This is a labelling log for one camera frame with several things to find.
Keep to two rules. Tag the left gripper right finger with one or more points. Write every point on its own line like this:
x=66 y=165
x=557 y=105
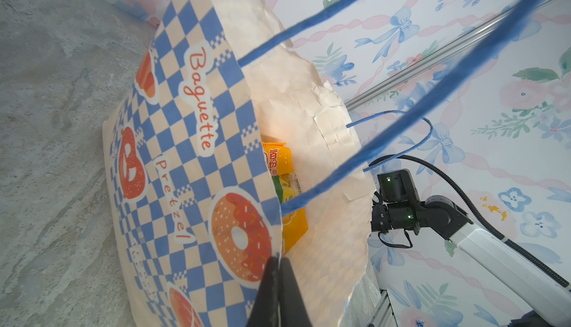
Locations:
x=292 y=308

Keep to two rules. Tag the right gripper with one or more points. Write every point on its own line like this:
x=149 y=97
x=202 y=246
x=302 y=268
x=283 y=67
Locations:
x=396 y=205

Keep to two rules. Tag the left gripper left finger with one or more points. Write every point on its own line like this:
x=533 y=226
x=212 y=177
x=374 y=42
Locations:
x=265 y=312

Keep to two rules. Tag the yellow mango candy bag front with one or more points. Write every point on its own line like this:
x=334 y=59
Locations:
x=280 y=165

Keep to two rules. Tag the blue checkered paper bag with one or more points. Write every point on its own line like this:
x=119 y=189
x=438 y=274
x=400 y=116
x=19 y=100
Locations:
x=194 y=207

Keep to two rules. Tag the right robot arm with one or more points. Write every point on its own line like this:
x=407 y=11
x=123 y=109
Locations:
x=546 y=293

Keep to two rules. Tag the right aluminium corner post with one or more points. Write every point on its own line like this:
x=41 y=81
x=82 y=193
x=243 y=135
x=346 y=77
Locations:
x=393 y=36

